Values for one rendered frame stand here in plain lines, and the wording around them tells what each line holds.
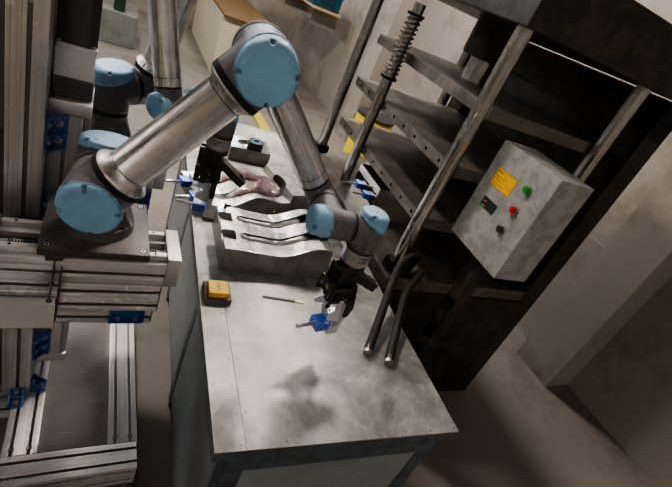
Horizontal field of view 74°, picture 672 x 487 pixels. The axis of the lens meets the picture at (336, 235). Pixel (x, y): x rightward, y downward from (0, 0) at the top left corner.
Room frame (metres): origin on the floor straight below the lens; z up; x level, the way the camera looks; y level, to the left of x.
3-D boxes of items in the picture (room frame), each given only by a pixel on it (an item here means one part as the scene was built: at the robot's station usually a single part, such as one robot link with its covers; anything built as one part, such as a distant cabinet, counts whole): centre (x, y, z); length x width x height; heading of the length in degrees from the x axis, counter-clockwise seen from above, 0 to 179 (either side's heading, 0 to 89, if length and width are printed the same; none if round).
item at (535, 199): (1.57, -0.55, 0.74); 0.30 x 0.22 x 1.47; 31
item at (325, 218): (0.95, 0.03, 1.25); 0.11 x 0.11 x 0.08; 26
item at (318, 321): (0.96, -0.05, 0.93); 0.13 x 0.05 x 0.05; 134
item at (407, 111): (2.39, -0.33, 1.27); 1.10 x 0.74 x 0.05; 31
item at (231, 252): (1.40, 0.16, 0.87); 0.50 x 0.26 x 0.14; 121
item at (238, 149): (2.08, 0.59, 0.84); 0.20 x 0.15 x 0.07; 121
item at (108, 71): (1.25, 0.81, 1.20); 0.13 x 0.12 x 0.14; 162
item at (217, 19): (6.96, 2.75, 0.39); 2.27 x 0.75 x 0.77; 34
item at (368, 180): (2.28, -0.25, 0.87); 0.50 x 0.27 x 0.17; 121
